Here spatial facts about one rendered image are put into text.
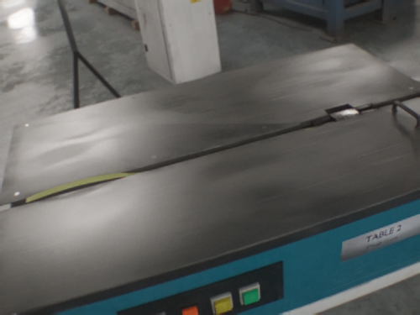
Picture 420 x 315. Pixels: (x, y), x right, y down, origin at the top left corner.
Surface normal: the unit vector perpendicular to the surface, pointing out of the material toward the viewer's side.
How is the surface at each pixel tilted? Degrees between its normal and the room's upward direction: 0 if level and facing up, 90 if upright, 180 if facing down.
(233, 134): 0
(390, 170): 0
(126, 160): 0
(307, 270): 90
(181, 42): 90
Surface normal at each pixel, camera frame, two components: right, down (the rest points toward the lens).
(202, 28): 0.49, 0.43
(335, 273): 0.27, 0.51
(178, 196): -0.14, -0.82
